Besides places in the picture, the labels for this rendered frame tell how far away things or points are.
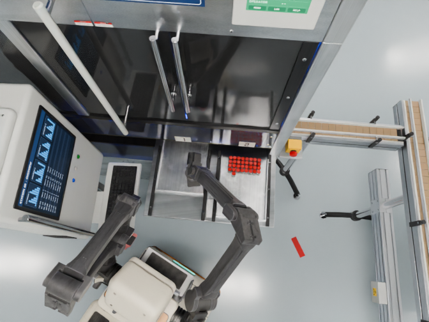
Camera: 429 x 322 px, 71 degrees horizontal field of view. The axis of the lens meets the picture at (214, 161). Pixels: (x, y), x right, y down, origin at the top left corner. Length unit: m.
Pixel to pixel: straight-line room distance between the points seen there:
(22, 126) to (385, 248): 2.02
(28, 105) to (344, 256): 2.33
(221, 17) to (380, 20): 3.10
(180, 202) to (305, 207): 1.29
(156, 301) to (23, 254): 1.92
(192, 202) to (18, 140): 0.86
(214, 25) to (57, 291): 0.83
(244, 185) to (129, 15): 1.07
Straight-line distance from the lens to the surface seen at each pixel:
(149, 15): 0.91
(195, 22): 0.89
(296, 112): 1.28
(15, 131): 1.24
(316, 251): 2.61
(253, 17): 0.85
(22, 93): 1.30
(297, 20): 0.86
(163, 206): 1.66
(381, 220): 2.22
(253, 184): 1.67
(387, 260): 2.21
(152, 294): 1.15
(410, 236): 1.91
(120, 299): 1.17
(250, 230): 1.00
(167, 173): 1.70
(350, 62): 3.39
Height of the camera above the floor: 2.48
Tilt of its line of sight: 71 degrees down
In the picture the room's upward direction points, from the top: 1 degrees counter-clockwise
